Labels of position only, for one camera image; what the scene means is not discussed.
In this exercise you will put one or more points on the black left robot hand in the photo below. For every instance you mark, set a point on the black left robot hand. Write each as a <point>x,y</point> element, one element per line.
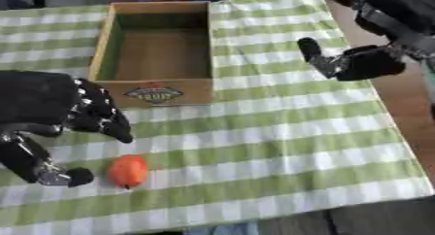
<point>39,96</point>

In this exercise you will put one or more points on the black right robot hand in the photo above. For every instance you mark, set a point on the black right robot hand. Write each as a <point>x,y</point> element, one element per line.
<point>362,64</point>

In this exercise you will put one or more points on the tan cardboard box green inside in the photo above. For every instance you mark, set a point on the tan cardboard box green inside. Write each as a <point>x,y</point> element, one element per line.
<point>153,51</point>

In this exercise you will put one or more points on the orange toy fruit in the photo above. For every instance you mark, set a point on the orange toy fruit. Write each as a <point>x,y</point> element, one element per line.
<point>128,171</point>

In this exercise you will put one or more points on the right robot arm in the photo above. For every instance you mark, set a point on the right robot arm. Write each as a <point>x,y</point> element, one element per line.
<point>391,12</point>

